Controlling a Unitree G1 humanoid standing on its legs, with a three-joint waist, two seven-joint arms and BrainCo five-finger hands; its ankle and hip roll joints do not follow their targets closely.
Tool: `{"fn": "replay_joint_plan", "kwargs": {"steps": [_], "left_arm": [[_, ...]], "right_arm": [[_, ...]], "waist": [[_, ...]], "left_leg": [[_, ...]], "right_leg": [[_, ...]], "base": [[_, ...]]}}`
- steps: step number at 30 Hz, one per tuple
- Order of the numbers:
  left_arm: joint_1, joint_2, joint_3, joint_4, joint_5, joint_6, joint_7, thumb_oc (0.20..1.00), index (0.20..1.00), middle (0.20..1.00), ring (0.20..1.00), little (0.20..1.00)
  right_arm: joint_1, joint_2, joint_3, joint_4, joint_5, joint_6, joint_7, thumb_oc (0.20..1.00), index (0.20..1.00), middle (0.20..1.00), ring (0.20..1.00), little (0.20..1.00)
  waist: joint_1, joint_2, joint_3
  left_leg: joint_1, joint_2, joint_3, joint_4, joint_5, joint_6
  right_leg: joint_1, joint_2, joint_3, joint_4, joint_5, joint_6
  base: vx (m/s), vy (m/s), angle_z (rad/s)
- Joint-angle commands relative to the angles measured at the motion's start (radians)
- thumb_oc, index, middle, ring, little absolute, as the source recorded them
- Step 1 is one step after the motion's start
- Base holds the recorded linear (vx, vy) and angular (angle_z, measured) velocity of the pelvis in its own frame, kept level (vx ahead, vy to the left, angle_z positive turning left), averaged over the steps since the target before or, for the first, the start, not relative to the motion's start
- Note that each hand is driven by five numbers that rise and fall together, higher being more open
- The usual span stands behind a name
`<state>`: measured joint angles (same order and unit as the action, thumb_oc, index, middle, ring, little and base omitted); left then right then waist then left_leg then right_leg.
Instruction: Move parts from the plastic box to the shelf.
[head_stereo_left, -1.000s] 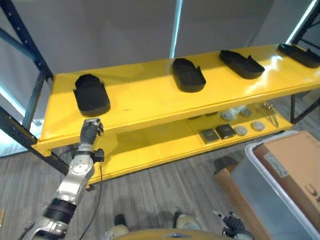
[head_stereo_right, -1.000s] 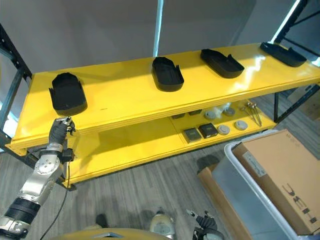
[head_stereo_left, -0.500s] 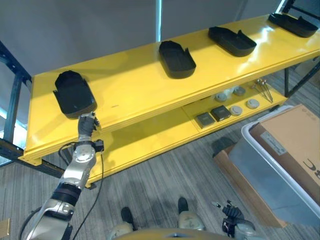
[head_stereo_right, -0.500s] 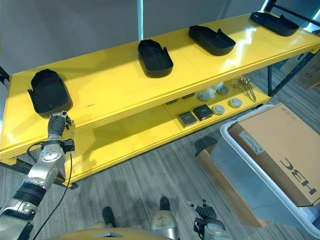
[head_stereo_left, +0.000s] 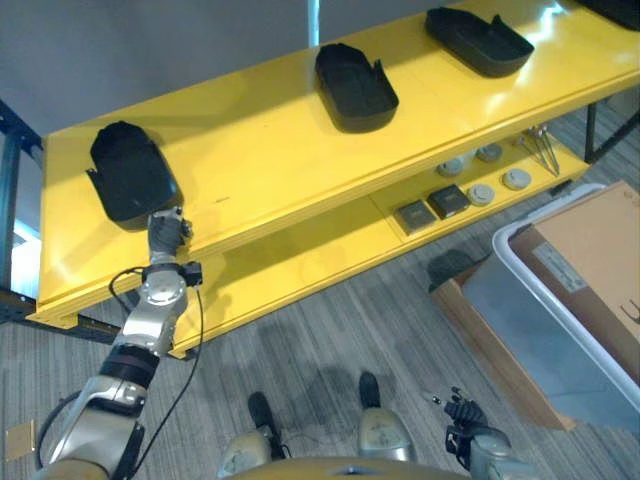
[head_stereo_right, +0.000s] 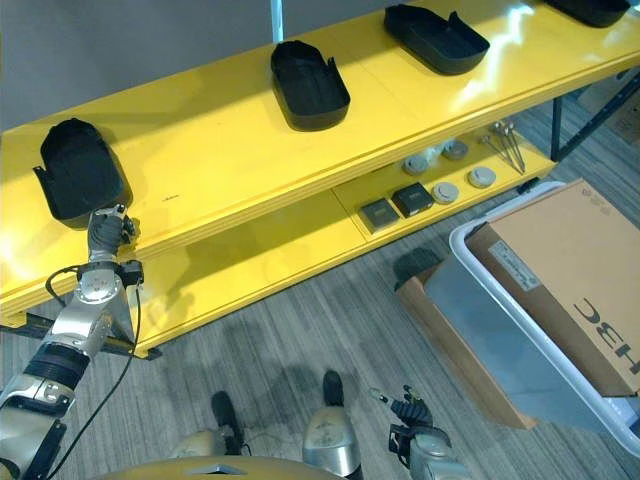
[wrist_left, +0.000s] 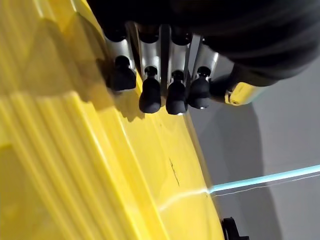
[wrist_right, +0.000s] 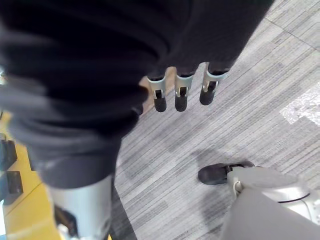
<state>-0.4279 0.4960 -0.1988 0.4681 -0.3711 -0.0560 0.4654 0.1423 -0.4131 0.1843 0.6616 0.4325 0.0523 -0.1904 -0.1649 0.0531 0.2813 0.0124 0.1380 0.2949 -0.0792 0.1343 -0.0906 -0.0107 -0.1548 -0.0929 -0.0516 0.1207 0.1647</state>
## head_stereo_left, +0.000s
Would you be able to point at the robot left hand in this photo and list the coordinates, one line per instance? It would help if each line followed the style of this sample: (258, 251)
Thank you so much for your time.
(165, 232)

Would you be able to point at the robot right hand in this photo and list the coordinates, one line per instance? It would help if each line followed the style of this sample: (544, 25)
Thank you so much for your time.
(464, 413)

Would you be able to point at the black sole-shaped part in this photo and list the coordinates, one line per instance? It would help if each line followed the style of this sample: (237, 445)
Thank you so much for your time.
(477, 42)
(354, 89)
(132, 175)

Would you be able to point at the robot left arm silver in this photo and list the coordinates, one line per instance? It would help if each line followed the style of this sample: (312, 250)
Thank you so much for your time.
(120, 360)

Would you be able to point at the robot right arm silver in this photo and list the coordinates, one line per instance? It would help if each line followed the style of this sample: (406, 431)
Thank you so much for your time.
(487, 452)

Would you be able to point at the clear plastic storage box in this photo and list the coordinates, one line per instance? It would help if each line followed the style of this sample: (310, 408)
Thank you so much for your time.
(550, 320)

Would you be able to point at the yellow metal shelf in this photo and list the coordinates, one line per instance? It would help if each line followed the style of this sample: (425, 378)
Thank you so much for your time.
(300, 165)

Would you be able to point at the grey square box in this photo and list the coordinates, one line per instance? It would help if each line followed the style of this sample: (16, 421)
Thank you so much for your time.
(416, 216)

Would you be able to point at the brown cardboard box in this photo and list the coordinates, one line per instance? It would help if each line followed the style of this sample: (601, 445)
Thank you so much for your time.
(590, 250)

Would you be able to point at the black square box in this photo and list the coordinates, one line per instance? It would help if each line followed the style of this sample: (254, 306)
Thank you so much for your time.
(448, 201)

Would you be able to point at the robot right leg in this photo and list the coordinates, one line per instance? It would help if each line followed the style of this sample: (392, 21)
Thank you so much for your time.
(380, 425)

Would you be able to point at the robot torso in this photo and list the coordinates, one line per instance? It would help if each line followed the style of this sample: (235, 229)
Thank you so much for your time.
(320, 469)

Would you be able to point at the grey round disc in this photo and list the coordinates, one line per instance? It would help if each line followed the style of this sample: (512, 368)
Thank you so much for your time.
(516, 178)
(490, 152)
(451, 167)
(481, 194)

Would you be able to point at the brass floor plate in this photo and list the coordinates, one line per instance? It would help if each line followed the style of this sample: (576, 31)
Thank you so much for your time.
(20, 440)

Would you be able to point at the grey vertical pole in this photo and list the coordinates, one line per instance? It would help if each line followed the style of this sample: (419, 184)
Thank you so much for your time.
(313, 22)

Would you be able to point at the bundle of metal rods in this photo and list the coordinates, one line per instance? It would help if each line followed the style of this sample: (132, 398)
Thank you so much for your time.
(541, 147)

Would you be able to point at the black metal table leg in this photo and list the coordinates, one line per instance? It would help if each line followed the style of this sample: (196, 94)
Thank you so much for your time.
(607, 130)

